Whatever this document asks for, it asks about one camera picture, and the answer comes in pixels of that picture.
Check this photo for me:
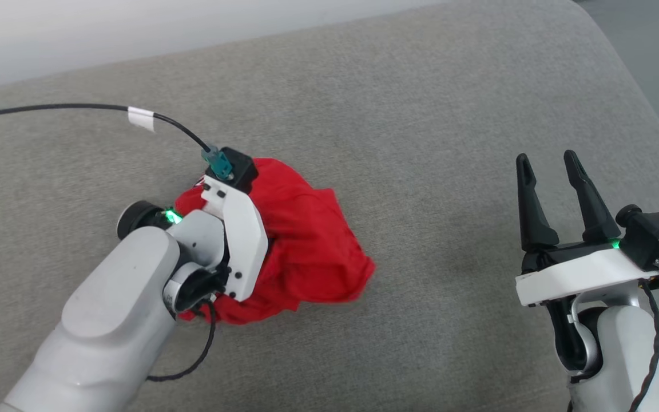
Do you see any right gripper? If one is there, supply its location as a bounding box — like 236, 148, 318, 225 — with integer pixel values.
515, 149, 659, 307

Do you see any black camera cable white tag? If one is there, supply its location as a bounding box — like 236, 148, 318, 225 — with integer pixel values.
0, 103, 234, 181

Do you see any grey fabric sofa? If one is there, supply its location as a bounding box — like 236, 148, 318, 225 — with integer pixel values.
0, 0, 659, 412

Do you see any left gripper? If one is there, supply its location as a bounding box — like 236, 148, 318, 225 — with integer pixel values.
200, 175, 269, 303

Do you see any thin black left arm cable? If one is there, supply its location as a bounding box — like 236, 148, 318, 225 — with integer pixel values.
145, 295, 217, 382

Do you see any red jersey with white trim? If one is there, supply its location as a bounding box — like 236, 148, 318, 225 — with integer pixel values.
174, 157, 377, 326

